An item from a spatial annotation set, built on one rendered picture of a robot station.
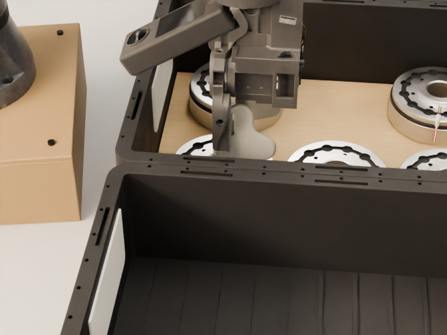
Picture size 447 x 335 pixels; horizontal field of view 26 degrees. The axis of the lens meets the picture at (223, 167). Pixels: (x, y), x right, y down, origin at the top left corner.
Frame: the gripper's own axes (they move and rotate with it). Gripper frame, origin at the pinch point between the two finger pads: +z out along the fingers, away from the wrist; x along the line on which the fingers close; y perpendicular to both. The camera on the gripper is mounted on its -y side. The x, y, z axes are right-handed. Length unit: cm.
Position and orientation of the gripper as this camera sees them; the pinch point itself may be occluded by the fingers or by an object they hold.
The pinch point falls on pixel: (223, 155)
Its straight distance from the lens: 97.4
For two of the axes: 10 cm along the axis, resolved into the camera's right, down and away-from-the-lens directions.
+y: 9.9, 0.7, -0.8
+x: 1.1, -6.2, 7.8
